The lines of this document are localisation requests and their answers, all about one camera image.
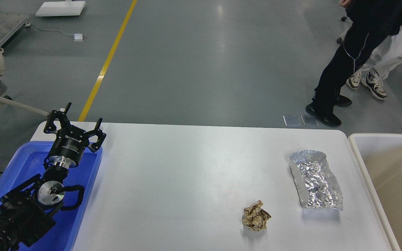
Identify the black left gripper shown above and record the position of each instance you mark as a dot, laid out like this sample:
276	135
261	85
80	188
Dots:
67	146

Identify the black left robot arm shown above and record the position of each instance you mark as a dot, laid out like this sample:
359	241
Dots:
26	211

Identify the white foam board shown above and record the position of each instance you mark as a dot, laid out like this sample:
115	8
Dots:
61	8

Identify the grey metal platform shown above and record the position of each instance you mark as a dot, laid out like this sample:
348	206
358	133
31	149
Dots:
10	23

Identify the crumpled brown paper ball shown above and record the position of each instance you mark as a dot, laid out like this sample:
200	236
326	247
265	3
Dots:
255	217

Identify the left clear floor plate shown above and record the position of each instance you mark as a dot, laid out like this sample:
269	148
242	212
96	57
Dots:
291	121

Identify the clear floor plate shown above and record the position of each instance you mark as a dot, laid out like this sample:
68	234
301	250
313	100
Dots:
309	121
291	121

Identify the right clear floor plate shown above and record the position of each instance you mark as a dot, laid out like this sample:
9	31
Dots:
309	121

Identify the crumpled aluminium foil tray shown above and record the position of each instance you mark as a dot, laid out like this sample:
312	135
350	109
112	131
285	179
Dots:
317	187

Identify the white rolling stand legs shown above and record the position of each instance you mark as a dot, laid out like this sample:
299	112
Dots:
342	35

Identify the person in black clothes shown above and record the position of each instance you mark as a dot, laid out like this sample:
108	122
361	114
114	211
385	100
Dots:
372	22

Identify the beige plastic bin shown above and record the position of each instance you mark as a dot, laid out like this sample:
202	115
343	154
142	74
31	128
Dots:
380	159

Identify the person in white trousers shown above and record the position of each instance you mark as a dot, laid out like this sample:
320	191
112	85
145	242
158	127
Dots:
383	60

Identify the white power adapter with cable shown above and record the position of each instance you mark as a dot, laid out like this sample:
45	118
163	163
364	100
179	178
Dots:
75	36

